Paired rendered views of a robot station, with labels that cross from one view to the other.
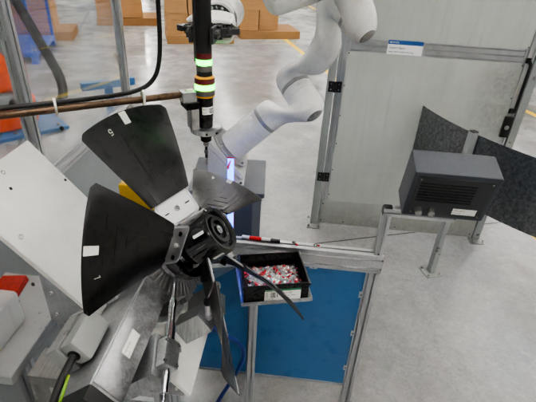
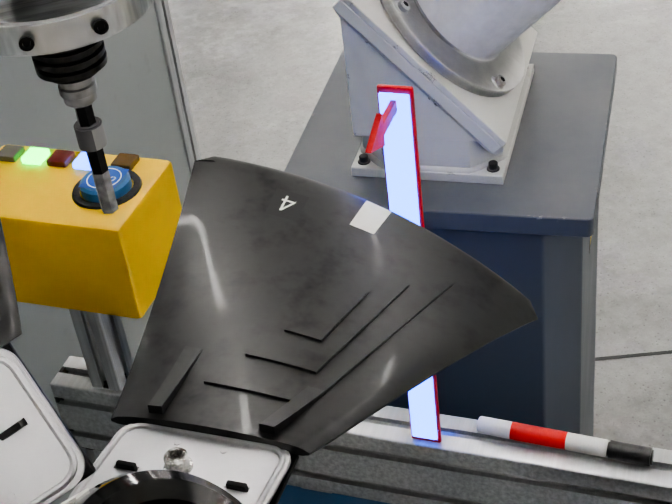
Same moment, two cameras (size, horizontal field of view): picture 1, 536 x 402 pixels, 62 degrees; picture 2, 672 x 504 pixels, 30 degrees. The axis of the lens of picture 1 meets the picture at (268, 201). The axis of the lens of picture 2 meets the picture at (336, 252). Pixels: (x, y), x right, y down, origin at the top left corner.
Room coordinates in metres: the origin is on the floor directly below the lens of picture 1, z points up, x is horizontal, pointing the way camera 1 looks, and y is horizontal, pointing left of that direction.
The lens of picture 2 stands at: (0.59, -0.06, 1.61)
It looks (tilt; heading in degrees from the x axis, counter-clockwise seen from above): 37 degrees down; 19
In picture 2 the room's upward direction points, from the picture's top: 8 degrees counter-clockwise
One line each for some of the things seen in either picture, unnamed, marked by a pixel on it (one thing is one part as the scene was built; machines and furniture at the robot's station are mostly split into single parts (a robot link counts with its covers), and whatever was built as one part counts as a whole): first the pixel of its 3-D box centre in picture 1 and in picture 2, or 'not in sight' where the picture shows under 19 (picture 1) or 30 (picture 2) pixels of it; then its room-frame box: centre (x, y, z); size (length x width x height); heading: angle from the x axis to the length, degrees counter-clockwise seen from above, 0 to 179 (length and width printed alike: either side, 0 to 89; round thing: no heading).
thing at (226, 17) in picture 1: (213, 25); not in sight; (1.05, 0.15, 1.63); 0.11 x 0.10 x 0.07; 176
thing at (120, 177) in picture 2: not in sight; (106, 185); (1.32, 0.38, 1.08); 0.04 x 0.04 x 0.02
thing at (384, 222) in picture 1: (383, 230); not in sight; (1.27, -0.40, 0.96); 0.03 x 0.03 x 0.20; 86
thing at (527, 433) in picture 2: (261, 238); (563, 440); (1.30, 0.02, 0.87); 0.14 x 0.01 x 0.01; 84
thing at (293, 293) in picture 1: (272, 276); not in sight; (1.13, -0.03, 0.85); 0.22 x 0.17 x 0.07; 101
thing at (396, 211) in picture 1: (418, 213); not in sight; (1.26, -0.50, 1.04); 0.24 x 0.03 x 0.03; 86
